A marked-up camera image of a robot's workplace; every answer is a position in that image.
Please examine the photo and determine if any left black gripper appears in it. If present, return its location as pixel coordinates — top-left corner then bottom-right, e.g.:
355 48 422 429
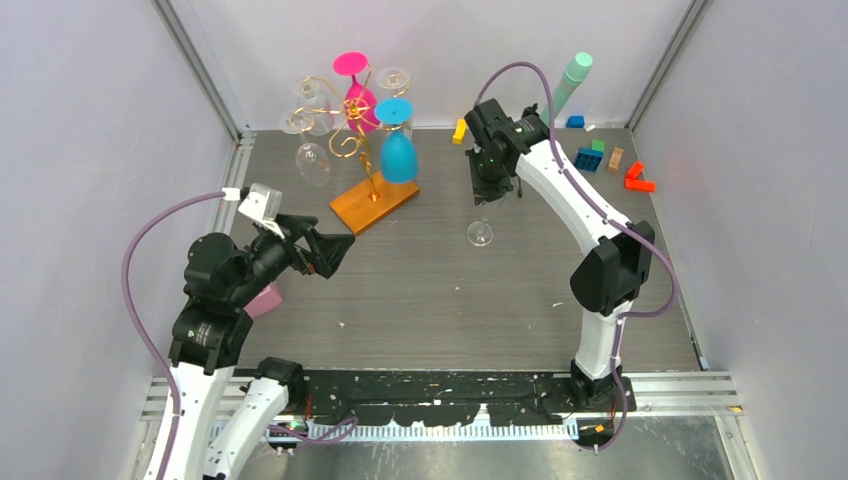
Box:
230 212 355 304

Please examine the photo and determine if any clear flute wine glass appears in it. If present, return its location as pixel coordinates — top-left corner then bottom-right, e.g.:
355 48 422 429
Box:
466 202 496 247

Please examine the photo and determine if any clear round wine glass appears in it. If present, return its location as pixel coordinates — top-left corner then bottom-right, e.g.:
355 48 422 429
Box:
280 107 331 186

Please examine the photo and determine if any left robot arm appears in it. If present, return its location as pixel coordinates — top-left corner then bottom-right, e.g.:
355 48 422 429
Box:
147 214 356 479

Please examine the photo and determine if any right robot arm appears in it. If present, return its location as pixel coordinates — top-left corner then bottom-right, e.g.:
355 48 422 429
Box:
464 99 655 411

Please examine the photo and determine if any blue wine glass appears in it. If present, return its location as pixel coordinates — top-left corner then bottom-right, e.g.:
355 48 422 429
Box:
375 97 419 184

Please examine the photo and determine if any clear wine glass back right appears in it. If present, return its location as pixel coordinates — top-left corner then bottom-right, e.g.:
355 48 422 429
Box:
375 66 414 139

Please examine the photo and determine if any pink wine glass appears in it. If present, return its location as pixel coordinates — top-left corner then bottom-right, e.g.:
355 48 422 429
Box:
332 51 379 133

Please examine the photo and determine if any yellow block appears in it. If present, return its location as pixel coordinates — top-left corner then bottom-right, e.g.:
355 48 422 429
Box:
451 118 468 145

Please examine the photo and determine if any black tripod microphone stand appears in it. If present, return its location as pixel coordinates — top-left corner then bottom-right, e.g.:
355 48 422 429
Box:
517 103 538 198

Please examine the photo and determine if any pink holder box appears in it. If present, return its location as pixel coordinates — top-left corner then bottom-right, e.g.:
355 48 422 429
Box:
245 282 283 319

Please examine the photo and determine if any small blue block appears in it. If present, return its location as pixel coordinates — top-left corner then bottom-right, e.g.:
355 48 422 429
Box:
566 115 586 129

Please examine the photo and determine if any blue lego brick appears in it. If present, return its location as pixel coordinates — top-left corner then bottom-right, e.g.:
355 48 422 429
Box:
574 147 604 172

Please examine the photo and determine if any mint green microphone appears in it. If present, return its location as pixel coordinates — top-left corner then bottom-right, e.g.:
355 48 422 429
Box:
541 52 594 128

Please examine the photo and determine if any tan wooden block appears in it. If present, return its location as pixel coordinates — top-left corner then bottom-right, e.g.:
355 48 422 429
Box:
607 147 624 172

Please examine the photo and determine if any red L-shaped block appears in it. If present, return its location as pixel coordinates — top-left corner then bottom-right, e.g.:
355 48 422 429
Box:
624 161 656 193

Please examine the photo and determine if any gold wire wine glass rack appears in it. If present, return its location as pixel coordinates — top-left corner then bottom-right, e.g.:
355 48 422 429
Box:
304 61 420 235

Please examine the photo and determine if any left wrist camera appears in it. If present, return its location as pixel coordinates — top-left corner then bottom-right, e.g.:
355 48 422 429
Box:
221 183 285 239

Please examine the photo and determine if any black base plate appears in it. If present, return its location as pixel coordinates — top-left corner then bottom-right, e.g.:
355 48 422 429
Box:
287 370 636 427

